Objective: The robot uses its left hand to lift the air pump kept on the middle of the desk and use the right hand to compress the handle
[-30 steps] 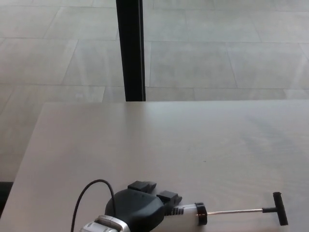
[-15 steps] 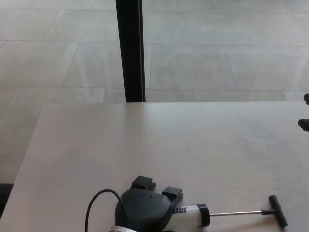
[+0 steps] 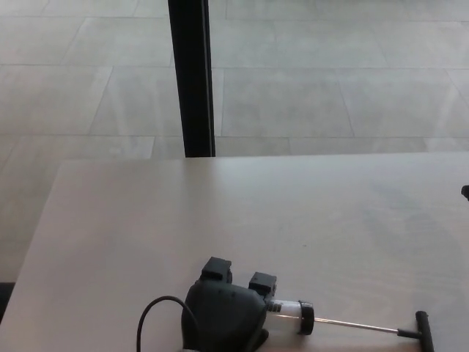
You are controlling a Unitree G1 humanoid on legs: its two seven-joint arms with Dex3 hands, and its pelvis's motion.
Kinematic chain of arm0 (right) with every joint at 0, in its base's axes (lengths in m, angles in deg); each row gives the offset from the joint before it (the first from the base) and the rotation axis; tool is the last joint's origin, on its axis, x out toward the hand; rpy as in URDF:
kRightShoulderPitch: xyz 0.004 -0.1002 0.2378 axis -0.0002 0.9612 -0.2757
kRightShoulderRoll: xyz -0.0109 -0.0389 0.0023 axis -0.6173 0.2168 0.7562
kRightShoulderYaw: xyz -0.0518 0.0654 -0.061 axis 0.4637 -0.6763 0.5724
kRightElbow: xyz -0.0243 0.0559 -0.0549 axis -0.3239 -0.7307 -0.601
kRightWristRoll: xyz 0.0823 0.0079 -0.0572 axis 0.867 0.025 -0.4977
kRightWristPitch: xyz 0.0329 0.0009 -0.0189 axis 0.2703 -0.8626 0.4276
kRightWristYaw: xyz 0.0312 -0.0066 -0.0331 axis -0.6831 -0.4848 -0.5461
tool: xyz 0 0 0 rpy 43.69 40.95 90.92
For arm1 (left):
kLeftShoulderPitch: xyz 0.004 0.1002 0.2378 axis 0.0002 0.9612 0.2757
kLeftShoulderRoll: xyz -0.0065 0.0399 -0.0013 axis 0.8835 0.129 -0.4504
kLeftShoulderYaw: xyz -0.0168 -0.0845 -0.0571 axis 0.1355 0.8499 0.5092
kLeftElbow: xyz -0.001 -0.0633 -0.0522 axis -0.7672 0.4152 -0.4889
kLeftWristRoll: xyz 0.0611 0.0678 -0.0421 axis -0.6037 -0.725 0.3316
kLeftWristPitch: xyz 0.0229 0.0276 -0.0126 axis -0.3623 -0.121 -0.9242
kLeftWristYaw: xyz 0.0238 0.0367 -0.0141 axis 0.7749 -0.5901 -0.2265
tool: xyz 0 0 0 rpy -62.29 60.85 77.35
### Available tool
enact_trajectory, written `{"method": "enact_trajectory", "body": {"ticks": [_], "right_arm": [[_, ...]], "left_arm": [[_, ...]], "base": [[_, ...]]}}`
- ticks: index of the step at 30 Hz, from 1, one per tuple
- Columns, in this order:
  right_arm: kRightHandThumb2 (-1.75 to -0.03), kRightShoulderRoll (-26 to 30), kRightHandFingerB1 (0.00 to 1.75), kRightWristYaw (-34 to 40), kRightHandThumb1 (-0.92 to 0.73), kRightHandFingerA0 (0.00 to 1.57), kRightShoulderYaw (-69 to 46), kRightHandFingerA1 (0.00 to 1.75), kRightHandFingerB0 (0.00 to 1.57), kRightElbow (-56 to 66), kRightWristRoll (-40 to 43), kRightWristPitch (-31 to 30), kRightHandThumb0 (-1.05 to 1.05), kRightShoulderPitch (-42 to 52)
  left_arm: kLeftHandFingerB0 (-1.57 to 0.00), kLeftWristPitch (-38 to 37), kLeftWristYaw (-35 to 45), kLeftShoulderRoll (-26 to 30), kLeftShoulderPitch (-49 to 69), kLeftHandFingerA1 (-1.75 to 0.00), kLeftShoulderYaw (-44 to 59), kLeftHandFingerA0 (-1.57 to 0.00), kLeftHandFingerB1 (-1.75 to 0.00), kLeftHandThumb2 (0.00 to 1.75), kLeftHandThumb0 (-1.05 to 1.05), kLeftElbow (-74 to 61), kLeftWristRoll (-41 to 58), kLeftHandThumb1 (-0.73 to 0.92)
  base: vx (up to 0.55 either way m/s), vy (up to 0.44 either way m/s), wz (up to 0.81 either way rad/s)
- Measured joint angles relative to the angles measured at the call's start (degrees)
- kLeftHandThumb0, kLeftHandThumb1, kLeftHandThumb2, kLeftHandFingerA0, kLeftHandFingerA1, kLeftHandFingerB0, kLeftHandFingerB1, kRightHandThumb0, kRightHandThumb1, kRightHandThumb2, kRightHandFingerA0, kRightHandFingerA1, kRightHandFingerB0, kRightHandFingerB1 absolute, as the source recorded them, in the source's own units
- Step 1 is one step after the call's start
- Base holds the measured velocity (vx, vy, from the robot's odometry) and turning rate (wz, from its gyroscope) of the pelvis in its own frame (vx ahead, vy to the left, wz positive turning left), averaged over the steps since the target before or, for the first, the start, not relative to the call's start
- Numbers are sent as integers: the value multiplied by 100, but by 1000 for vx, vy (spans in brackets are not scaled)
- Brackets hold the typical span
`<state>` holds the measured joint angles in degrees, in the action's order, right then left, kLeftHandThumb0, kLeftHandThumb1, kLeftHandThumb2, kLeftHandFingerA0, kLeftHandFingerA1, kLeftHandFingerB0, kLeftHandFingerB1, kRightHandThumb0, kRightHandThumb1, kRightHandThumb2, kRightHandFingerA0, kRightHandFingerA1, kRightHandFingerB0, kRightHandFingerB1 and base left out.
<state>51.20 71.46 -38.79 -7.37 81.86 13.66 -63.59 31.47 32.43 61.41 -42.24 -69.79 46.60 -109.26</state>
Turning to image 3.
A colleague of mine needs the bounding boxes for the white Franklin air pump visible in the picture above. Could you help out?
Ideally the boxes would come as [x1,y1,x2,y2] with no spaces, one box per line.
[265,299,435,352]

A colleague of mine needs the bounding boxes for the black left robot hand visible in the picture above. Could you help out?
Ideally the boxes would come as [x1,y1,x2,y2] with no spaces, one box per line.
[184,257,278,352]

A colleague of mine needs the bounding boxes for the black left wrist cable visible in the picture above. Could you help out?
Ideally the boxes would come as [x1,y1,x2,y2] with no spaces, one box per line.
[137,296,201,352]

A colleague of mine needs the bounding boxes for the black vertical post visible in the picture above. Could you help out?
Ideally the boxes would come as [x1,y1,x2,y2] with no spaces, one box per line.
[167,0,216,158]

